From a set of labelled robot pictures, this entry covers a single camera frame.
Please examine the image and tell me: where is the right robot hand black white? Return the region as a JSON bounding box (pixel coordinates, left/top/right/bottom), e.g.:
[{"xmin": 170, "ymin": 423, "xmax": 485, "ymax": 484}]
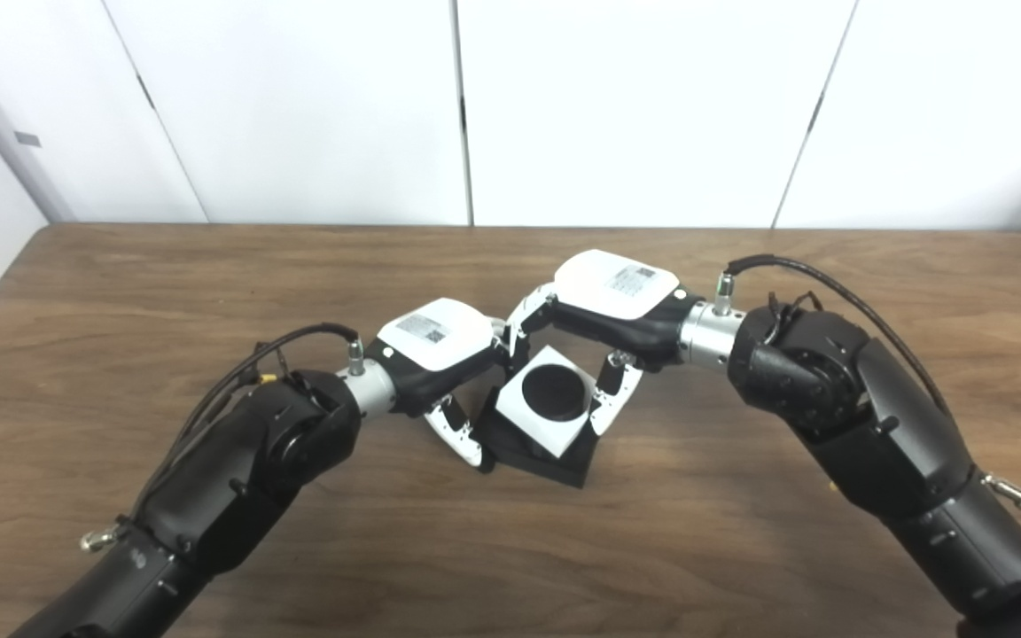
[{"xmin": 505, "ymin": 249, "xmax": 706, "ymax": 437}]

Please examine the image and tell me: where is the white square piece with hole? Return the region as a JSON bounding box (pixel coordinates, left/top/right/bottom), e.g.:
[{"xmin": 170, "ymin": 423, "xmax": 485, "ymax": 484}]
[{"xmin": 493, "ymin": 345, "xmax": 602, "ymax": 459}]

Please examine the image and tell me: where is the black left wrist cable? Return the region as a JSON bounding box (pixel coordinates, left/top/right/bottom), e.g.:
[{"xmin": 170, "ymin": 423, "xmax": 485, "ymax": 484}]
[{"xmin": 81, "ymin": 323, "xmax": 368, "ymax": 552}]

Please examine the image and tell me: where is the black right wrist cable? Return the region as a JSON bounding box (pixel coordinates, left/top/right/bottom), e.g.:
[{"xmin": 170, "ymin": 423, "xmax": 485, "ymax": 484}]
[{"xmin": 713, "ymin": 254, "xmax": 1021, "ymax": 513}]

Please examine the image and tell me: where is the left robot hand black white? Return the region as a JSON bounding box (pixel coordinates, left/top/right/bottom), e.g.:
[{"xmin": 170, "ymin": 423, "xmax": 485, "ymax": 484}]
[{"xmin": 365, "ymin": 298, "xmax": 511, "ymax": 471}]

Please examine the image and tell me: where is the black peg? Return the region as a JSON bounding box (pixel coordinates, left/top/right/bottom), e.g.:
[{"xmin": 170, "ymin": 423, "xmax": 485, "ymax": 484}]
[{"xmin": 475, "ymin": 363, "xmax": 602, "ymax": 489}]

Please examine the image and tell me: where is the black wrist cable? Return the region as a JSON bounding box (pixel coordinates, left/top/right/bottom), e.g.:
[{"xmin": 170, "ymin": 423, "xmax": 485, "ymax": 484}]
[
  {"xmin": 713, "ymin": 254, "xmax": 1021, "ymax": 513},
  {"xmin": 81, "ymin": 323, "xmax": 368, "ymax": 552}
]

